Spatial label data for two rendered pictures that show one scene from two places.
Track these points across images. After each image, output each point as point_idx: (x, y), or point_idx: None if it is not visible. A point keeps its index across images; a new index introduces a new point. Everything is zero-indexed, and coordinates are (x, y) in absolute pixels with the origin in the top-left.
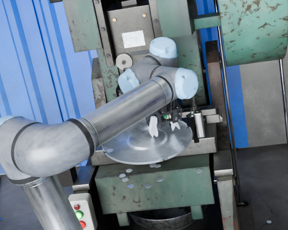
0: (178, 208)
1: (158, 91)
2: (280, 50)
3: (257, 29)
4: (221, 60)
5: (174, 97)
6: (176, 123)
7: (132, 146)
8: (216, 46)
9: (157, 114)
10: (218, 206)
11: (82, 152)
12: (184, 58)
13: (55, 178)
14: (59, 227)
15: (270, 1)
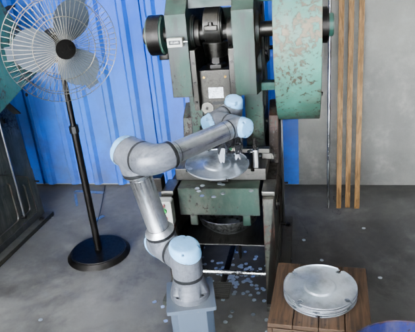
0: (235, 219)
1: (225, 130)
2: (315, 112)
3: (300, 95)
4: None
5: (236, 136)
6: (238, 155)
7: (206, 168)
8: None
9: (225, 147)
10: None
11: (172, 163)
12: (251, 109)
13: (151, 179)
14: (151, 211)
15: (309, 78)
